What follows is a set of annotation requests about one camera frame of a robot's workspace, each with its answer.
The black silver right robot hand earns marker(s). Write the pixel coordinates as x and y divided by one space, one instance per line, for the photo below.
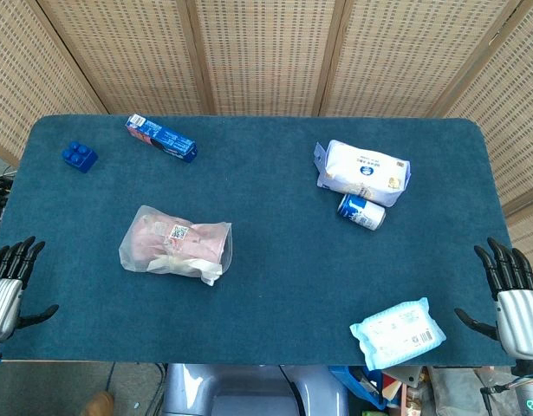
521 320

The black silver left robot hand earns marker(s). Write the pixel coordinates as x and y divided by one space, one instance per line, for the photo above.
4 299

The translucent white plastic bag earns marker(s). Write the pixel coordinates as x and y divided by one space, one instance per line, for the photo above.
136 260

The pink floral clothes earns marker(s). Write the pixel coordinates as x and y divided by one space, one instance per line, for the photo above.
196 242

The light blue wet wipes pack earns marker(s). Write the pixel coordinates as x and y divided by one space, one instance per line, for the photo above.
398 333

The brown shoe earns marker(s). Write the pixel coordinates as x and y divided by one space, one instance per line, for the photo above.
99 404

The blue toy brick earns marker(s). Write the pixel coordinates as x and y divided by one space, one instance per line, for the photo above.
79 157

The blue plastic crate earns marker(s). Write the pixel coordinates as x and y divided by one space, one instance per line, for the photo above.
357 385

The blue white drink can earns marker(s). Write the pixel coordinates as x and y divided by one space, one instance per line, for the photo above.
361 211

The white lavender soft package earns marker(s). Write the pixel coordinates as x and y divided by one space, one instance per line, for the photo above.
361 169

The blue cookie box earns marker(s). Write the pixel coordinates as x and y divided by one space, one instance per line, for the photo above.
166 138

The teal table mat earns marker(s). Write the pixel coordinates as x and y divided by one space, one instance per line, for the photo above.
270 281

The grey robot torso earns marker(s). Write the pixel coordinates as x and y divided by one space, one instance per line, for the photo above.
248 392

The bamboo folding screen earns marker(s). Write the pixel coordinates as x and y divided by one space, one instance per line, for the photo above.
266 52

